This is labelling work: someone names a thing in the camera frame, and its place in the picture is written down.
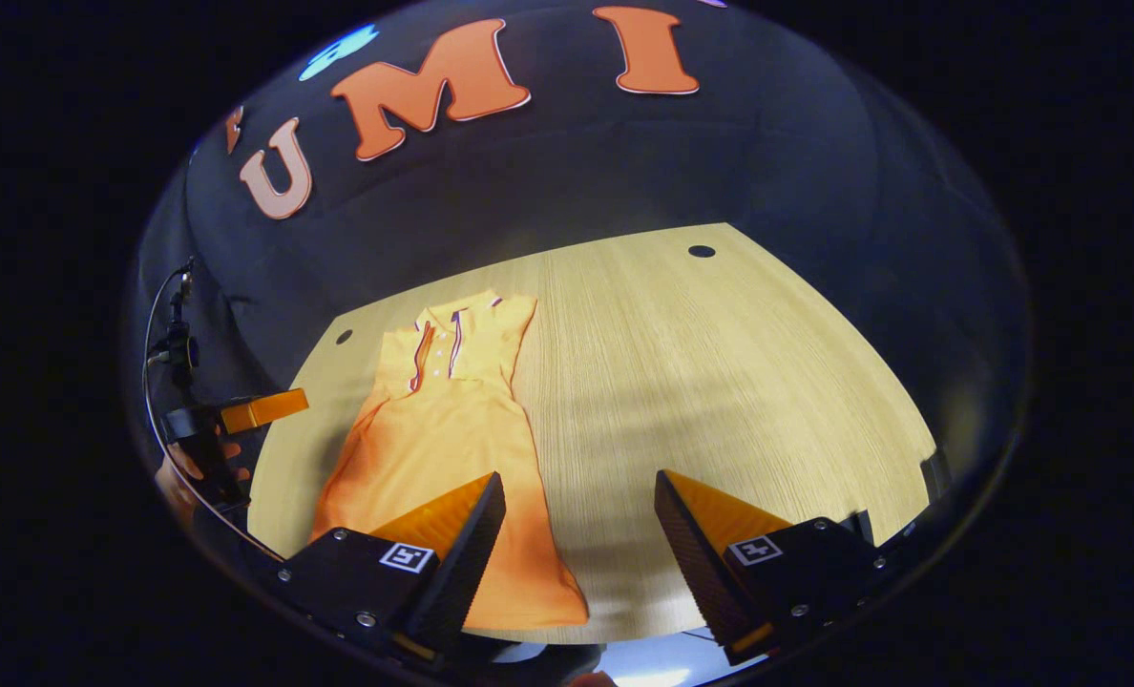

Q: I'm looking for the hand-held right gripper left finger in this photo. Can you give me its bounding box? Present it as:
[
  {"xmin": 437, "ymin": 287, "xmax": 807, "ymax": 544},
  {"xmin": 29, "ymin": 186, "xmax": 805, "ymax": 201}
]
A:
[{"xmin": 276, "ymin": 470, "xmax": 508, "ymax": 669}]

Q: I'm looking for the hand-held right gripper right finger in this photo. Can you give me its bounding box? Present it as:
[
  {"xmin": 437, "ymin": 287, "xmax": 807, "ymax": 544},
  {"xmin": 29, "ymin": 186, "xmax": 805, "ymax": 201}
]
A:
[{"xmin": 653, "ymin": 468, "xmax": 921, "ymax": 667}]

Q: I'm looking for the orange T-shirt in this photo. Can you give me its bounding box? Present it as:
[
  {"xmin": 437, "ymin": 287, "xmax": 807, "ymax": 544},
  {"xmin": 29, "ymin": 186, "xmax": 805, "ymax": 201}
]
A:
[{"xmin": 309, "ymin": 291, "xmax": 592, "ymax": 631}]

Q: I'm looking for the black camera stand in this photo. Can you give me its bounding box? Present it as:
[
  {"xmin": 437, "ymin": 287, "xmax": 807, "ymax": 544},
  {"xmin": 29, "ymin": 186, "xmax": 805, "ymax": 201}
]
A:
[{"xmin": 152, "ymin": 262, "xmax": 203, "ymax": 387}]

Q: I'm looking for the thin white cable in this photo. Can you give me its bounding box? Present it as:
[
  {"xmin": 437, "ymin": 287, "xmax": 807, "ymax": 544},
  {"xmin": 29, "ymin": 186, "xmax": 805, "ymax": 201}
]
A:
[{"xmin": 140, "ymin": 265, "xmax": 286, "ymax": 564}]

